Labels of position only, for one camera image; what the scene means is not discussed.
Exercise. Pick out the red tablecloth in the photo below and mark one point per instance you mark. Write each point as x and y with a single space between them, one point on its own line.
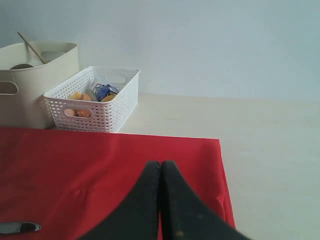
68 181

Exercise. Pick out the cream plastic bin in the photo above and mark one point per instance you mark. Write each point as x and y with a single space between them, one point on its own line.
22 104

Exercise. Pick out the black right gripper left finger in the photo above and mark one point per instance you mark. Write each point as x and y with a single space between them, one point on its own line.
137 216

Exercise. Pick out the yellow cheese wedge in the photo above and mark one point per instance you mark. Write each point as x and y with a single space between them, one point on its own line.
75 96

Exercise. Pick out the white ceramic bowl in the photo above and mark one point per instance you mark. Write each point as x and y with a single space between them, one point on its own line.
48 56

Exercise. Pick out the brown wooden plate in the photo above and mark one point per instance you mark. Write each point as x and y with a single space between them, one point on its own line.
21 66

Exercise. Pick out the white perforated basket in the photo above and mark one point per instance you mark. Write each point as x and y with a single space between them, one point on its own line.
107 117

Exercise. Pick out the yellow lemon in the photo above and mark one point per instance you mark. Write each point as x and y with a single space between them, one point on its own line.
108 98

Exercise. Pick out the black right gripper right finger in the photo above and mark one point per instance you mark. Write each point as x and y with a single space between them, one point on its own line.
184 216

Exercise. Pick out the orange fried food piece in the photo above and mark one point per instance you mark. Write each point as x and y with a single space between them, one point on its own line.
85 97

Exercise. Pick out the steel table knife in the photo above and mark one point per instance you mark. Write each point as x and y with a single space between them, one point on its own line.
8 228

